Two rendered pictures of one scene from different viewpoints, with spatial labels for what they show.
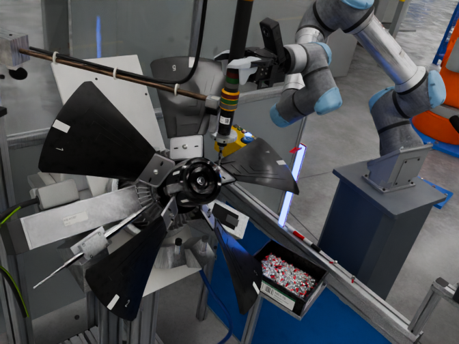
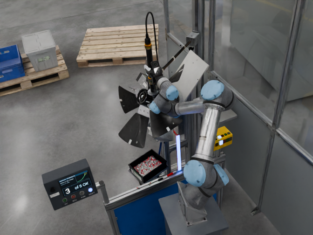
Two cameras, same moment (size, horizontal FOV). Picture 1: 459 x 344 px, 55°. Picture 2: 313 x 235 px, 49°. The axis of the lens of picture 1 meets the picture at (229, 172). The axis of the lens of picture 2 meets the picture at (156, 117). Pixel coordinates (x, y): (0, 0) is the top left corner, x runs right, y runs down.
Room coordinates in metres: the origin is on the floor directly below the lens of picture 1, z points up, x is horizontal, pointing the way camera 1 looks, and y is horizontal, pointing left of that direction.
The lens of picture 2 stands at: (1.75, -1.68, 2.67)
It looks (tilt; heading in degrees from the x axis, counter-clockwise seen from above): 40 degrees down; 114
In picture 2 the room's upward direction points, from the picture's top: 6 degrees counter-clockwise
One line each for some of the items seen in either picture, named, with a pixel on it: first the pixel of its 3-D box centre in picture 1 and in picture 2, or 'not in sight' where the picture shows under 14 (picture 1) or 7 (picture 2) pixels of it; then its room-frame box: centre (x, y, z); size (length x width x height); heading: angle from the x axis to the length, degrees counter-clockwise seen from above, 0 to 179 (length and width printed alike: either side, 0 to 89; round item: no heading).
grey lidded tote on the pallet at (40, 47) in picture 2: not in sight; (41, 51); (-1.51, 1.82, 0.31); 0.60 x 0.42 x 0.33; 133
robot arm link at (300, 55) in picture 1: (289, 59); (164, 83); (1.12, -0.10, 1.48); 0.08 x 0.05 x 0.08; 45
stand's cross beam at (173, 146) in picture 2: not in sight; (177, 145); (1.05, 0.28, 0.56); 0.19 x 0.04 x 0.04; 45
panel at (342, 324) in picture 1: (278, 319); (170, 212); (1.17, -0.29, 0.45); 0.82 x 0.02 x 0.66; 45
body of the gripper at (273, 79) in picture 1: (266, 65); (158, 78); (1.07, -0.04, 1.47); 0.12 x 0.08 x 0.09; 135
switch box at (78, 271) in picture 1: (86, 252); (183, 120); (1.06, 0.43, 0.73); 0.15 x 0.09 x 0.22; 45
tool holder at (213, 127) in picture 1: (222, 118); (153, 86); (0.99, 0.04, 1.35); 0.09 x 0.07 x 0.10; 80
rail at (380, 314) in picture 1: (300, 249); (167, 180); (1.17, -0.29, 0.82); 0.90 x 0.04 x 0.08; 45
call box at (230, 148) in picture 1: (238, 147); (218, 139); (1.45, -0.01, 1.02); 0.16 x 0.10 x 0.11; 45
